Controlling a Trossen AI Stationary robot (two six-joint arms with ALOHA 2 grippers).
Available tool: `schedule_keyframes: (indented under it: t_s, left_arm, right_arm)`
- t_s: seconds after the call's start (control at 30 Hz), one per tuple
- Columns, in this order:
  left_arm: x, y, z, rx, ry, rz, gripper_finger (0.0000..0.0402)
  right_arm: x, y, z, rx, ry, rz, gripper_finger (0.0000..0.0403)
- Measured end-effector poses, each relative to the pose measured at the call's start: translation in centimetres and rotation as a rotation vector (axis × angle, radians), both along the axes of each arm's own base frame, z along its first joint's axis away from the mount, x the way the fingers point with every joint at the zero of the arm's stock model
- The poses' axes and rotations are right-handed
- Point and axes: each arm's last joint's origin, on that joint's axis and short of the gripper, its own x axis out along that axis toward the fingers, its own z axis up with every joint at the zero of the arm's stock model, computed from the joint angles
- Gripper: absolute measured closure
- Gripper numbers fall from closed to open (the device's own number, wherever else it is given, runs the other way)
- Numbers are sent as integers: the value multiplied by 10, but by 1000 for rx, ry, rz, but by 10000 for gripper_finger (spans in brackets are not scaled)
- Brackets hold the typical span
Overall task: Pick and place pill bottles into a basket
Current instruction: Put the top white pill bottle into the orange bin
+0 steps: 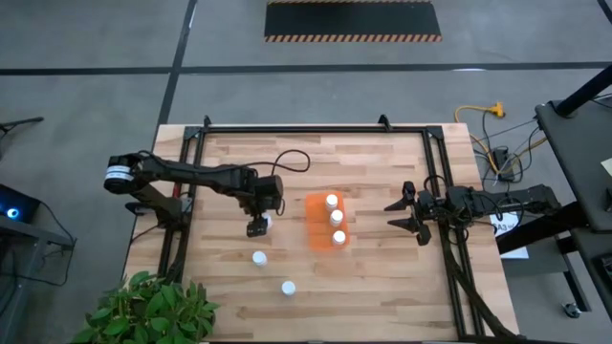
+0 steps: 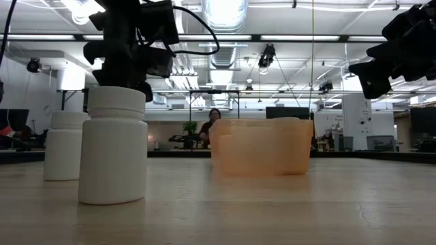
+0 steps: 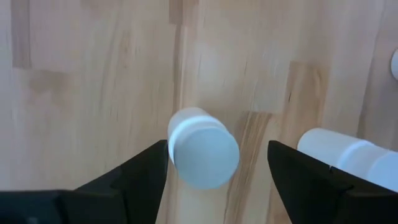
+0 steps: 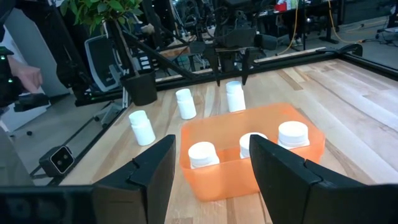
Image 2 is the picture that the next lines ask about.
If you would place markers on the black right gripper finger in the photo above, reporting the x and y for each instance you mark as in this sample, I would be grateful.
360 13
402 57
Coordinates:
374 80
388 52

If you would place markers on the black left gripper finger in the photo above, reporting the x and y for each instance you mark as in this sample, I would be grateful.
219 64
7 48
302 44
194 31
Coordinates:
148 91

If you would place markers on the orange translucent plastic basket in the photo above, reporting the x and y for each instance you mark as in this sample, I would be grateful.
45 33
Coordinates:
262 149

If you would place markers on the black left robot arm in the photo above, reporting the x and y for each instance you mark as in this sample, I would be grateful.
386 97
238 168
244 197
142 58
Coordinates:
119 20

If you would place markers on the white column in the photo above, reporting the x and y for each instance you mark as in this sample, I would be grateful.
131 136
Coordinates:
356 115

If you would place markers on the green potted plant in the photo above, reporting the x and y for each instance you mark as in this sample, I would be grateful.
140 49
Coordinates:
190 127

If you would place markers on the black monitor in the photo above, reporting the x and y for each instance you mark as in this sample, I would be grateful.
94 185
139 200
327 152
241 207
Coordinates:
286 112
422 120
13 119

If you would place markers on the person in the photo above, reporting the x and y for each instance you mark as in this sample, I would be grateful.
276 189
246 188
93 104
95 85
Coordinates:
209 127

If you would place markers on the red cloth item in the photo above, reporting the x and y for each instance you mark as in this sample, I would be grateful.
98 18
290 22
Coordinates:
7 132

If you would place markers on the black ceiling camera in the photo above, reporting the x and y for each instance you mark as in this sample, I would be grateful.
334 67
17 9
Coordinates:
266 58
34 65
326 86

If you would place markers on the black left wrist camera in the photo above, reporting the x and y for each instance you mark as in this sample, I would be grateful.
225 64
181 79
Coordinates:
160 20

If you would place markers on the silver ceiling duct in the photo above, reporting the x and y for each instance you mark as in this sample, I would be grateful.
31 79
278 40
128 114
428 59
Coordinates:
225 13

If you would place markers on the black overhead frame bar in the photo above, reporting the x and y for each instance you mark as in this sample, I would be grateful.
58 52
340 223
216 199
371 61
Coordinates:
255 37

